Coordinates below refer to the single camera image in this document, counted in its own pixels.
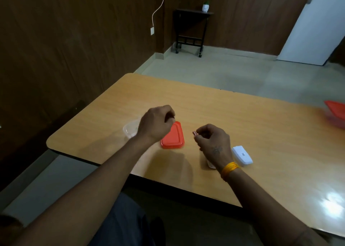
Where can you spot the white pot with plant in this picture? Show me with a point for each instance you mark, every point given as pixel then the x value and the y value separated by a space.
pixel 205 8

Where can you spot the white wall socket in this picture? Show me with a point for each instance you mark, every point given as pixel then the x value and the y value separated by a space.
pixel 152 30

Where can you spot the white plastic device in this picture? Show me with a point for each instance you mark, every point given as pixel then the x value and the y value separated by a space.
pixel 242 155

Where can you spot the small clear plastic container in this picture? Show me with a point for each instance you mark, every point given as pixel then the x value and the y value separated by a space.
pixel 210 164

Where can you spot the person's grey trousers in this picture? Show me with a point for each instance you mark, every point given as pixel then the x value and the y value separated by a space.
pixel 121 221

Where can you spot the person's left forearm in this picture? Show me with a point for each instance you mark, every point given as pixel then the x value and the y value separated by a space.
pixel 89 191

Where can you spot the person's right forearm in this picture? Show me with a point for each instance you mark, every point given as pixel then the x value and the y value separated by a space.
pixel 266 210

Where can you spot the white door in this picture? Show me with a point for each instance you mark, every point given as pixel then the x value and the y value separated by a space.
pixel 312 30

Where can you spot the person's left fingers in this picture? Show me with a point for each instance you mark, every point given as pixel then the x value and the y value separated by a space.
pixel 169 113

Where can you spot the person's right hand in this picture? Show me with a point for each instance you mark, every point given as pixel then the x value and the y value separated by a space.
pixel 217 146

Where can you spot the red plastic lid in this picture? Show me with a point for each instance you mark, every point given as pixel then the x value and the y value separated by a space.
pixel 174 139

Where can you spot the clear container with red lid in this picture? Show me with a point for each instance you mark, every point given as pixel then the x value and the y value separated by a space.
pixel 336 113

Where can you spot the yellow wristband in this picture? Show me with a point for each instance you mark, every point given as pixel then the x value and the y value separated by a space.
pixel 229 170

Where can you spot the person's right thumb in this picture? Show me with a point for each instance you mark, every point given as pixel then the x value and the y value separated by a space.
pixel 200 141

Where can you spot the black side table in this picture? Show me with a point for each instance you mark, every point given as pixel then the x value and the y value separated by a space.
pixel 192 12

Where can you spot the person's left hand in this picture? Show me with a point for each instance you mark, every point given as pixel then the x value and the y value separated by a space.
pixel 153 123

